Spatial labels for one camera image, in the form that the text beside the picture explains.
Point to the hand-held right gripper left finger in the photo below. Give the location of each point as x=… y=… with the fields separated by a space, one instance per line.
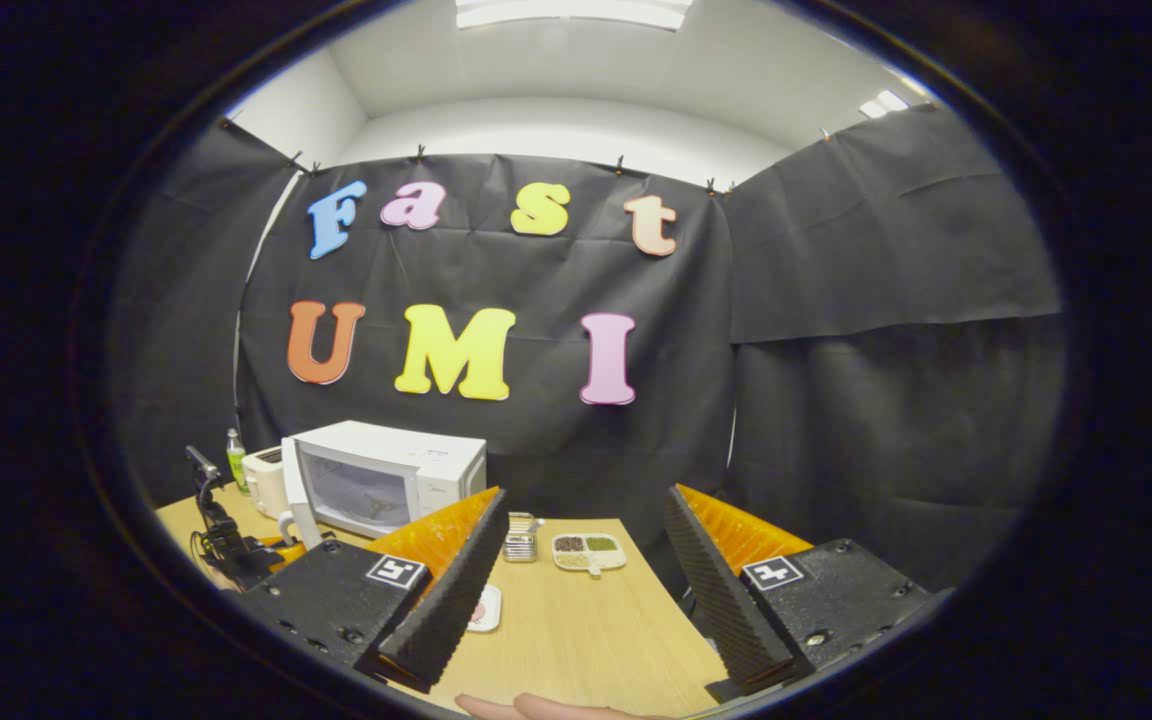
x=446 y=610

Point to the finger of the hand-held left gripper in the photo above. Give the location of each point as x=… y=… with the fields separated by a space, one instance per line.
x=288 y=558

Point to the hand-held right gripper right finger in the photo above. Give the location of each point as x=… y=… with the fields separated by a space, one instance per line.
x=721 y=600

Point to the white square dish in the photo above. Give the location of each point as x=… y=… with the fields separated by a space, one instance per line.
x=488 y=608

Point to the white microwave oven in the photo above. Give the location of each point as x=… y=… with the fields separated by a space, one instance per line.
x=406 y=450

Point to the white toaster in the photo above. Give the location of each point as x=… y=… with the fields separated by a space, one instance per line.
x=264 y=485

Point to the green drink bottle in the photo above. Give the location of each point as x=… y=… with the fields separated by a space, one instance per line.
x=236 y=465

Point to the divided tray with grains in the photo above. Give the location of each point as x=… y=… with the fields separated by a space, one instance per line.
x=588 y=551

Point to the small ceiling light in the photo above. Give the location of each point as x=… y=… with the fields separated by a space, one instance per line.
x=883 y=103

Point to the long ceiling light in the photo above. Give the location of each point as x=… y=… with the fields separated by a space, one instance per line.
x=576 y=10

